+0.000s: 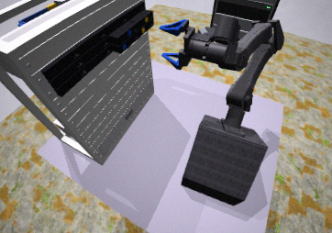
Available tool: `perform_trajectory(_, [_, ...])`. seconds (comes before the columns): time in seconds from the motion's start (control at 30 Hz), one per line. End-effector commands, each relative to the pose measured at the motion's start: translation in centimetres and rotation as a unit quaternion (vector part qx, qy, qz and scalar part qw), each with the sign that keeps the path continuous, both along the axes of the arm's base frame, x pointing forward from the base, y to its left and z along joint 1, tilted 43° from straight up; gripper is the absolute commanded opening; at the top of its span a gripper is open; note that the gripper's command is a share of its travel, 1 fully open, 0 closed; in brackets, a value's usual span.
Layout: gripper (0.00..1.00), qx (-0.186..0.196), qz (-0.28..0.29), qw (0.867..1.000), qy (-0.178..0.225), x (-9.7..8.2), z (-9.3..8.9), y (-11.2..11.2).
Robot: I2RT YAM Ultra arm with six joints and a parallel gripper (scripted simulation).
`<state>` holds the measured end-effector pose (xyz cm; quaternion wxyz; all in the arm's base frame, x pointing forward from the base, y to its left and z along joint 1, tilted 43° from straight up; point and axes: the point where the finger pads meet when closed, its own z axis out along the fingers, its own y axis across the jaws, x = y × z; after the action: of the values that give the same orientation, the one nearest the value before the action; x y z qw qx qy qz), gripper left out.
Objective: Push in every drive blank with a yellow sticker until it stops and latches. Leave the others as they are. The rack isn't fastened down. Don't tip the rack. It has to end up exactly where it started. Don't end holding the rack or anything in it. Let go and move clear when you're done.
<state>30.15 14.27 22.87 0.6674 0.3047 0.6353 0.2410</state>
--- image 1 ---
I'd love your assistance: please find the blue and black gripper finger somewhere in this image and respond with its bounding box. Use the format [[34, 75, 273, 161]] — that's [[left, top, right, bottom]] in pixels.
[[161, 53, 179, 70], [160, 19, 186, 37]]

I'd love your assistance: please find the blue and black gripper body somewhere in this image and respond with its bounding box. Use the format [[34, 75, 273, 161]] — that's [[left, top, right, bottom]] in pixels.
[[179, 19, 211, 70]]

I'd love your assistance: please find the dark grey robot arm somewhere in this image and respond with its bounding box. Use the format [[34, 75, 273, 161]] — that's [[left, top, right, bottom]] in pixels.
[[192, 16, 284, 138]]

